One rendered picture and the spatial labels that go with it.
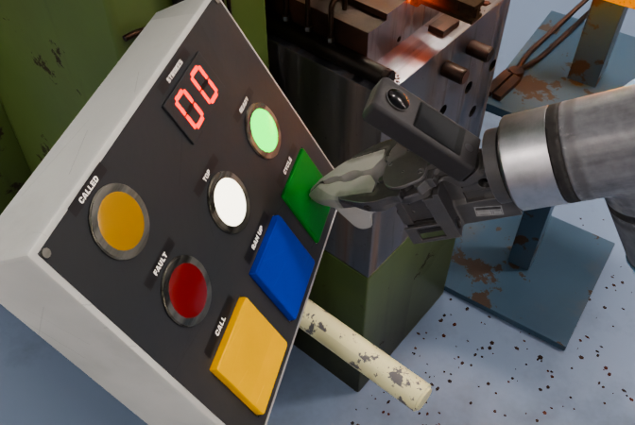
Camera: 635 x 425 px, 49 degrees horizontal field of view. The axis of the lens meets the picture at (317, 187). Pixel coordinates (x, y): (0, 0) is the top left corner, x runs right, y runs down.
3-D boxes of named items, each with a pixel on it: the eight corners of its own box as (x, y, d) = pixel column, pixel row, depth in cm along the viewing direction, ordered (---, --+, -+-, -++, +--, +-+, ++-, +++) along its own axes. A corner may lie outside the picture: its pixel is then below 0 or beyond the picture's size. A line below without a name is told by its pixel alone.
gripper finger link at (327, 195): (324, 244, 75) (401, 230, 70) (297, 207, 72) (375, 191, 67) (331, 222, 77) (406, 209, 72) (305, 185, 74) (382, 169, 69)
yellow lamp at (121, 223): (163, 231, 54) (153, 194, 51) (114, 268, 51) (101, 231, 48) (136, 212, 55) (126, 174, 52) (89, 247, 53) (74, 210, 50)
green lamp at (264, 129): (291, 141, 72) (289, 109, 68) (260, 165, 69) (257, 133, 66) (268, 127, 73) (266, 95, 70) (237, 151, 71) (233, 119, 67)
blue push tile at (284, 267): (316, 261, 72) (279, 212, 68) (296, 321, 67) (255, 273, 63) (302, 263, 73) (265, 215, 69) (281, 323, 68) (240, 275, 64)
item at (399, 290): (443, 293, 187) (471, 171, 153) (357, 394, 167) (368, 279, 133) (288, 195, 212) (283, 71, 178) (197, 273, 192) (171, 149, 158)
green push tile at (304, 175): (336, 194, 79) (303, 145, 75) (319, 244, 74) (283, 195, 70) (322, 196, 80) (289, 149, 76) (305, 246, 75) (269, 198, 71)
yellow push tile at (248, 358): (289, 342, 66) (247, 295, 62) (264, 415, 61) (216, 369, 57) (274, 343, 67) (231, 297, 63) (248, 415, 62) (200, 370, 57)
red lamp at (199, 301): (224, 297, 58) (218, 266, 55) (182, 334, 56) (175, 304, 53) (197, 278, 60) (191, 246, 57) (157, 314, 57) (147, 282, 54)
